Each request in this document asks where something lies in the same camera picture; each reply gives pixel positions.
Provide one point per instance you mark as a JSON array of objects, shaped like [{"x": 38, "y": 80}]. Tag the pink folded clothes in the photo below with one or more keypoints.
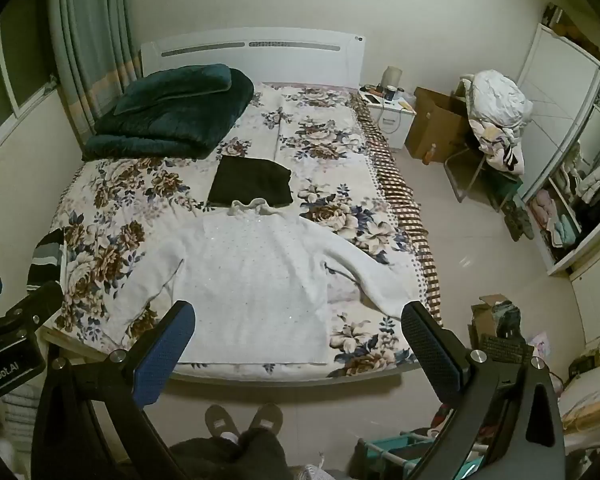
[{"x": 542, "y": 210}]

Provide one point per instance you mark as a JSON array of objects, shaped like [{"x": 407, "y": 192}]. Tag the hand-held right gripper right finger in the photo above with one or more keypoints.
[{"x": 430, "y": 355}]

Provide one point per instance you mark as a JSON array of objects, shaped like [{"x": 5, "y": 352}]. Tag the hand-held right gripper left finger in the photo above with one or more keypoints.
[{"x": 162, "y": 360}]

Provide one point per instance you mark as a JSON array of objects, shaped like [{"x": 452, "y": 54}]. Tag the pale green curtain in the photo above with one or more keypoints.
[{"x": 90, "y": 35}]

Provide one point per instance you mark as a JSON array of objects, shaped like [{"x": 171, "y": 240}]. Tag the black folded garment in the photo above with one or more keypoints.
[{"x": 250, "y": 182}]

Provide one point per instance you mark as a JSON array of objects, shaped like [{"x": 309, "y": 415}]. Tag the brown checked bed sheet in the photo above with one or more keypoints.
[{"x": 400, "y": 195}]

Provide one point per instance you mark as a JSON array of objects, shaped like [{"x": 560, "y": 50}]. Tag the dark cup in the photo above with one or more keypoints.
[{"x": 391, "y": 93}]

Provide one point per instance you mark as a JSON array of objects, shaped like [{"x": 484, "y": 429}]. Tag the person's slipper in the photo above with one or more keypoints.
[
  {"x": 267, "y": 417},
  {"x": 221, "y": 422}
]

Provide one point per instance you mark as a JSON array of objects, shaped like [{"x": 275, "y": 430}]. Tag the teal folded clothes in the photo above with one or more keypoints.
[{"x": 565, "y": 232}]

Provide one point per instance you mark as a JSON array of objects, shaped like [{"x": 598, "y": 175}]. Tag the white knit sweater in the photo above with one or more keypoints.
[{"x": 255, "y": 285}]

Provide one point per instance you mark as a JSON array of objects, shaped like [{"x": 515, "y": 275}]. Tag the floral bed sheet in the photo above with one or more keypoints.
[{"x": 330, "y": 135}]

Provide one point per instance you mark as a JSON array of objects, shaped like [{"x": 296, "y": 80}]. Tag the dark green quilt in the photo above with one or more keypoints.
[{"x": 180, "y": 135}]

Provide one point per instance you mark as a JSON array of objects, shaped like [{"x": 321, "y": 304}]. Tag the orange bottle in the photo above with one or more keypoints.
[{"x": 431, "y": 155}]

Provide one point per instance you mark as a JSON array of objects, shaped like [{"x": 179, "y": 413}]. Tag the dark green pillow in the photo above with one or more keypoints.
[{"x": 180, "y": 85}]

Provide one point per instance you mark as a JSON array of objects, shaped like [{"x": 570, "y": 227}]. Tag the small open cardboard box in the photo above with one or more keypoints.
[{"x": 485, "y": 317}]

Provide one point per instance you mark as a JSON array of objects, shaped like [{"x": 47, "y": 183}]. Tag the white nightstand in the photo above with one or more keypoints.
[{"x": 395, "y": 122}]

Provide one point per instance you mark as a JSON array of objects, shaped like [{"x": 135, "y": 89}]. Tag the white wardrobe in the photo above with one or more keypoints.
[{"x": 555, "y": 85}]

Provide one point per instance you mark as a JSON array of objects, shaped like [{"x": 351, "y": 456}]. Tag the large cardboard box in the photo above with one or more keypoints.
[{"x": 435, "y": 125}]

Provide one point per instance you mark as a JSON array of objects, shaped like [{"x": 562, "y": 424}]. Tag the white framed window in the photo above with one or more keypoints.
[{"x": 7, "y": 115}]

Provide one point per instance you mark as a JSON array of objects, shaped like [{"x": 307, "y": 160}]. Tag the grey green slipper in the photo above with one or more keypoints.
[
  {"x": 527, "y": 220},
  {"x": 512, "y": 222}
]

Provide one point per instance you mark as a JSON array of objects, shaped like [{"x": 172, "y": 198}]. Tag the metal folding chair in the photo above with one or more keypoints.
[{"x": 462, "y": 180}]

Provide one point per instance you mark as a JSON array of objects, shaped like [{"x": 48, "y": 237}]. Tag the person's left slipper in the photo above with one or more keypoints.
[{"x": 221, "y": 422}]

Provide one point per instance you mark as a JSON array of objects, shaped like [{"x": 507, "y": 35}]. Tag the teal plastic rack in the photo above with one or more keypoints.
[{"x": 395, "y": 452}]

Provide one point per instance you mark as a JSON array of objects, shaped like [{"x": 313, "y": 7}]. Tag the pile of white clothes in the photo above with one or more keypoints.
[{"x": 497, "y": 105}]

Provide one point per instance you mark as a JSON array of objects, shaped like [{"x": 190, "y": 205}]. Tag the black grey striped garment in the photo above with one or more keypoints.
[{"x": 47, "y": 260}]

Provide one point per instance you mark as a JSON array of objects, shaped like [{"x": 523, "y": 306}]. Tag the person's right slipper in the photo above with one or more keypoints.
[{"x": 267, "y": 417}]

